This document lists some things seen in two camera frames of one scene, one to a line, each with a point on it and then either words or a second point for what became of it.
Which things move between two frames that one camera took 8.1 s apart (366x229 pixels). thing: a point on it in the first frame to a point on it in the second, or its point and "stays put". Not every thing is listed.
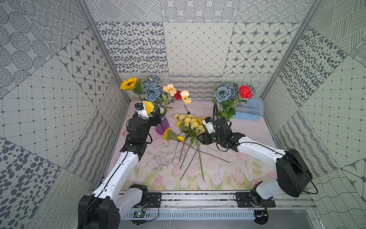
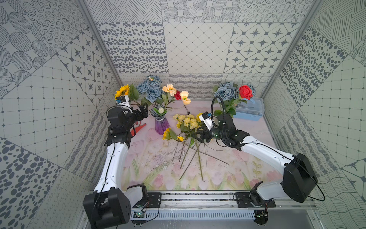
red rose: x=246 y=92 stays put
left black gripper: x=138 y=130 to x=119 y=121
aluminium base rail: x=217 y=201 stays put
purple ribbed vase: x=161 y=127 stays put
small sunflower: x=179 y=138 stays put
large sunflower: x=129 y=84 to x=123 y=91
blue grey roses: x=226 y=91 stays put
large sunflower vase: x=204 y=119 to x=197 y=121
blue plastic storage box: x=253 y=110 stays put
